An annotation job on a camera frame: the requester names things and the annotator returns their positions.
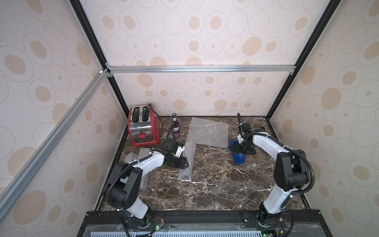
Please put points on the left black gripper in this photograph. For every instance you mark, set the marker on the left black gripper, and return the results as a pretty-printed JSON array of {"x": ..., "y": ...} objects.
[{"x": 181, "y": 163}]

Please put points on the black left frame post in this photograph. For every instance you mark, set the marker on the black left frame post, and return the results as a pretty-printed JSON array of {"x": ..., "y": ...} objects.
[{"x": 96, "y": 47}]

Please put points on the black right frame post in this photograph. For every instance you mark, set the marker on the black right frame post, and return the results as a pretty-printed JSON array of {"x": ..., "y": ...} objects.
[{"x": 315, "y": 36}]

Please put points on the red and chrome toaster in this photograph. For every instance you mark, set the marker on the red and chrome toaster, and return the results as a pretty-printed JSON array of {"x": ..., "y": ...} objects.
[{"x": 143, "y": 125}]

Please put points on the diagonal aluminium frame bar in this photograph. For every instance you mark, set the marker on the diagonal aluminium frame bar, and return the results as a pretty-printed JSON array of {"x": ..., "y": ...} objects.
[{"x": 18, "y": 185}]

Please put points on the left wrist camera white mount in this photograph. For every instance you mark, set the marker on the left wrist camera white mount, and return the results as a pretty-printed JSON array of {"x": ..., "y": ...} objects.
[{"x": 179, "y": 151}]

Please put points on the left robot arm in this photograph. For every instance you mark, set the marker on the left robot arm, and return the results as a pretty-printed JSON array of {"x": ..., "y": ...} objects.
[{"x": 122, "y": 187}]

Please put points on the purple bottle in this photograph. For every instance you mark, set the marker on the purple bottle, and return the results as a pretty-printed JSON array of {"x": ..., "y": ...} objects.
[{"x": 176, "y": 126}]

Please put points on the horizontal aluminium frame bar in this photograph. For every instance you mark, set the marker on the horizontal aluminium frame bar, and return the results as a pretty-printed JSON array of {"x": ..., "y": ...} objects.
[{"x": 202, "y": 68}]

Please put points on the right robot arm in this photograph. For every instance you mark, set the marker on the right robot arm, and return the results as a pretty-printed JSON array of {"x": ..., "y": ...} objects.
[{"x": 293, "y": 174}]

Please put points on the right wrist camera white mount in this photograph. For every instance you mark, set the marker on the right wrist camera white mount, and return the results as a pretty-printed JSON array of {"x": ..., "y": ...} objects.
[{"x": 240, "y": 139}]

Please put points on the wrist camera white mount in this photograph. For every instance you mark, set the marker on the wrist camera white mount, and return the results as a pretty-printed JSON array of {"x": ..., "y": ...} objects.
[
  {"x": 240, "y": 139},
  {"x": 179, "y": 151}
]

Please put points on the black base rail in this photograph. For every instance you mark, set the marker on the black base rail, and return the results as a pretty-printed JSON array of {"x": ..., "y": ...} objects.
[{"x": 243, "y": 223}]

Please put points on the black frame post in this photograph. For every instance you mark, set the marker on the black frame post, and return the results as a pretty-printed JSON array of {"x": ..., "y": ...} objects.
[
  {"x": 96, "y": 47},
  {"x": 315, "y": 36}
]

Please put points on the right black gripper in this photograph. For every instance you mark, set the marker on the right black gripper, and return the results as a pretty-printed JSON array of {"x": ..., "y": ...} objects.
[{"x": 245, "y": 130}]

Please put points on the blue tape dispenser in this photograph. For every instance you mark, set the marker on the blue tape dispenser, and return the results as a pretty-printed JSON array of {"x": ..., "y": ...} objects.
[{"x": 239, "y": 158}]

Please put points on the stack of bubble wrap sheets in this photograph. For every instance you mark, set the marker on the stack of bubble wrap sheets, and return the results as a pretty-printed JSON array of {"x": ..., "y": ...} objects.
[{"x": 207, "y": 132}]

